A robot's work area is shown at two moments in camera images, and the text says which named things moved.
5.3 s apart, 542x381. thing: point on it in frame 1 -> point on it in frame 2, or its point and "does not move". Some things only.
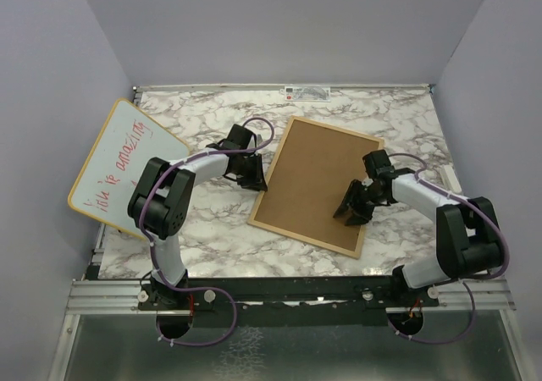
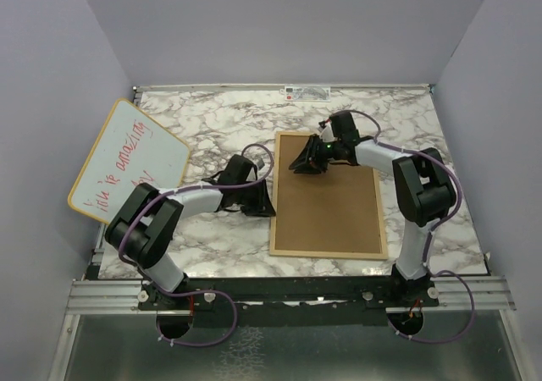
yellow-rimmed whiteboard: (110, 173) does not move
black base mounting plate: (300, 302) does not move
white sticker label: (306, 93) does not move
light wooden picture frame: (269, 178) -> (273, 251)
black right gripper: (361, 215) -> (302, 164)
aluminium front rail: (119, 298) does not move
